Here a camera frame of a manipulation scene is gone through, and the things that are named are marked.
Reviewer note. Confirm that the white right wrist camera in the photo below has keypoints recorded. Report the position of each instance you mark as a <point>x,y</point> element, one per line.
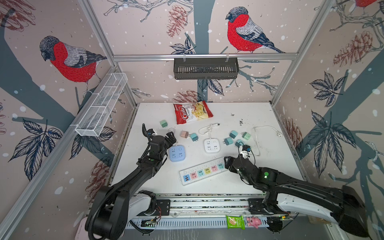
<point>245,151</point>

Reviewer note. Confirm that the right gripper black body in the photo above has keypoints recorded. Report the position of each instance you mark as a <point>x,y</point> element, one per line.
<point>231,166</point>

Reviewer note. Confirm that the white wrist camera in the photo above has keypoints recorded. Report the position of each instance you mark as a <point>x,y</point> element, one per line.
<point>151,133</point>
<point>245,151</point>

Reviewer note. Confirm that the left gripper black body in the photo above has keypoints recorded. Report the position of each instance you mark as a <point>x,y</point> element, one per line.
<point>162,154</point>

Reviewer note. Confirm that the black wall basket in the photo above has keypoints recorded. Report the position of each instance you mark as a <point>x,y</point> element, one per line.
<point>206,68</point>

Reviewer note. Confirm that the red chips bag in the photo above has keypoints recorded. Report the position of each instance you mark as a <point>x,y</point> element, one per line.
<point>192,112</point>

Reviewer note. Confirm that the white wire shelf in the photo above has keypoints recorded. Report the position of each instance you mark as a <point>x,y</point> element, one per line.
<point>96,116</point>

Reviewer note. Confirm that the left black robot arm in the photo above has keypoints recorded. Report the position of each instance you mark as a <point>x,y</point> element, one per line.
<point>109,214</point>

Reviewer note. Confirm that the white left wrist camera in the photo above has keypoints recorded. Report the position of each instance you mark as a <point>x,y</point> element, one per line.
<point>151,133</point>

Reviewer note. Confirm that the green snack packet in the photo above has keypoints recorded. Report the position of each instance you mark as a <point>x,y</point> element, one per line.
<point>235,222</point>

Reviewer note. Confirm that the pink charger plug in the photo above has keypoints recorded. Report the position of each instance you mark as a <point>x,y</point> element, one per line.
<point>184,134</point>

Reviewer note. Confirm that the teal charger beside pink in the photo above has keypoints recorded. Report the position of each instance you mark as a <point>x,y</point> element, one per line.
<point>194,137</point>

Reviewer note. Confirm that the light green charger right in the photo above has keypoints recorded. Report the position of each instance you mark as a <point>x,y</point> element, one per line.
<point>246,136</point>

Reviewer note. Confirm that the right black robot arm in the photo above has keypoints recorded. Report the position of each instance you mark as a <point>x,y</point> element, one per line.
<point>285,194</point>

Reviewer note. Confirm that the pink tray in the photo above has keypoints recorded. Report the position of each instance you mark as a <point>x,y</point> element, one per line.
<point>81,233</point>

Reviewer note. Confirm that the light green charger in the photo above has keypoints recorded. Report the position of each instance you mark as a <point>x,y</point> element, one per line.
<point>246,136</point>
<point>163,123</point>

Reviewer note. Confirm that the white square power socket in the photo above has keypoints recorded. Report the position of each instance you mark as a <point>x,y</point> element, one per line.
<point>211,145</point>

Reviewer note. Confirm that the light green charger far left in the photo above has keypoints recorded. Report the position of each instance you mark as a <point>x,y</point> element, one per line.
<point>163,123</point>

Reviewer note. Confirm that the pink pig toy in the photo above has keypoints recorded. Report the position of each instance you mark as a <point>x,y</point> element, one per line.
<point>253,222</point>

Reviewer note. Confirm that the teal charger plug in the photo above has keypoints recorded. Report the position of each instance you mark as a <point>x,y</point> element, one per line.
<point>239,143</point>
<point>228,141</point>
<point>233,134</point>

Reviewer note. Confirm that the long white power strip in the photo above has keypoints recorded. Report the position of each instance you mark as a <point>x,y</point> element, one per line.
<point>203,171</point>

